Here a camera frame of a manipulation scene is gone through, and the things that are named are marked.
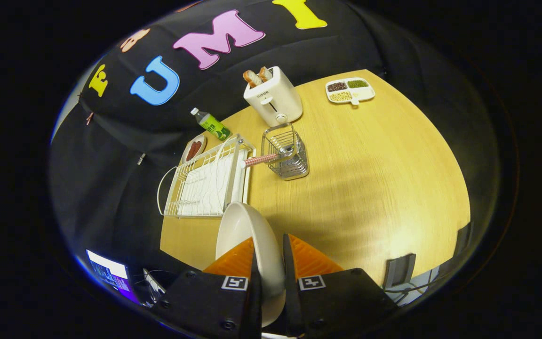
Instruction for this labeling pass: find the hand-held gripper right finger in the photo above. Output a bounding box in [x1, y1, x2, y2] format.
[283, 234, 399, 338]

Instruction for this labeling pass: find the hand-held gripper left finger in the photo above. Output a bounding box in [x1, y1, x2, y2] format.
[151, 237, 263, 339]

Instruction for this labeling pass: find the large white plate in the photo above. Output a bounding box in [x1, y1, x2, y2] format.
[215, 202, 287, 328]

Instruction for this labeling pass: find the white wire dish rack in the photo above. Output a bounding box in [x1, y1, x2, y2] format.
[157, 134, 256, 218]

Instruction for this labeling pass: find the metal wire basket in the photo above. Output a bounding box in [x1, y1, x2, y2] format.
[261, 123, 309, 181]

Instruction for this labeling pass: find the red checked handle spoon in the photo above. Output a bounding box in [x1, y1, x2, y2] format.
[242, 146, 295, 169]

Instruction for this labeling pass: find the small pink plate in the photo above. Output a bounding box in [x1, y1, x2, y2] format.
[181, 134, 207, 164]

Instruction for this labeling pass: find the computer monitor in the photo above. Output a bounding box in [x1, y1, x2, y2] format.
[86, 250, 140, 305]

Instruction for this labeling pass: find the black backdrop cloth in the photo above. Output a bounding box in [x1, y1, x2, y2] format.
[48, 0, 502, 302]

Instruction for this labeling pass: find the green label drink bottle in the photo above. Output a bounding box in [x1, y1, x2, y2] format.
[191, 108, 232, 142]

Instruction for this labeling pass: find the white divided bean tray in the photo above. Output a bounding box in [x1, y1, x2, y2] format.
[325, 77, 376, 106]

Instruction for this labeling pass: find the white toaster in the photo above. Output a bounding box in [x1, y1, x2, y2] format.
[243, 66, 303, 128]

